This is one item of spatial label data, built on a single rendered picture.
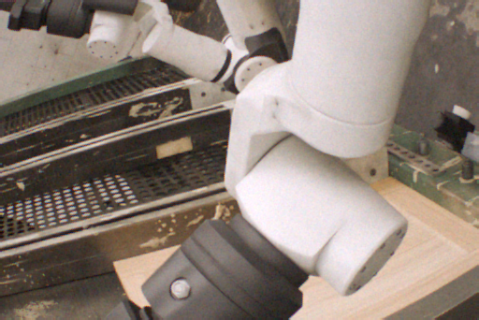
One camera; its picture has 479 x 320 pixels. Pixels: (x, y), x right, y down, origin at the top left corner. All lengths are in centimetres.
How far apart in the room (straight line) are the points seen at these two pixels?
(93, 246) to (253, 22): 43
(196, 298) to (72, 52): 572
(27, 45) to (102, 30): 506
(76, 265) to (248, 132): 59
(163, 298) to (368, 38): 20
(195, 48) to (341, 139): 71
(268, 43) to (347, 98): 70
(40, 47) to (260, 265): 569
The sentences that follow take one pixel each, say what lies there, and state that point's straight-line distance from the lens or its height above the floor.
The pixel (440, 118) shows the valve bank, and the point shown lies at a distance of 115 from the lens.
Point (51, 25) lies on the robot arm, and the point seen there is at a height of 150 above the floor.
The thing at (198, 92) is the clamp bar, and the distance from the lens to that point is 165.
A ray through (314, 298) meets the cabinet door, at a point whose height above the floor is 113.
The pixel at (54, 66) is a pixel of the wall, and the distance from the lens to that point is 602.
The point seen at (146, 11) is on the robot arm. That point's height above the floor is 134.
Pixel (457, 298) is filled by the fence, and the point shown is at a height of 104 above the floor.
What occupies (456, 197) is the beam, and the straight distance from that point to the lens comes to 91.
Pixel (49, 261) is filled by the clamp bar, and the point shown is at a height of 141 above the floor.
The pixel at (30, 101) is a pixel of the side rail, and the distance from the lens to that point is 231.
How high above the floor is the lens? 157
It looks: 26 degrees down
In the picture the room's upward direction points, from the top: 74 degrees counter-clockwise
